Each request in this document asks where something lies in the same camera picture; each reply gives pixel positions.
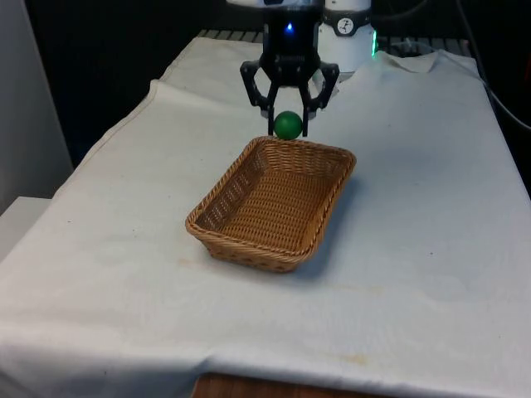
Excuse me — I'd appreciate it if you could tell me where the wicker basket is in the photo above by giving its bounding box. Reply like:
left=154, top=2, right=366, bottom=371
left=184, top=135, right=358, bottom=274

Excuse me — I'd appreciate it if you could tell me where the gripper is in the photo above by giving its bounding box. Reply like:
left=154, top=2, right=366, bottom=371
left=240, top=7, right=342, bottom=138

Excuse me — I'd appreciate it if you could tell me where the green ball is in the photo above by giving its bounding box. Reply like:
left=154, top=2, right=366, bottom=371
left=273, top=110, right=303, bottom=141

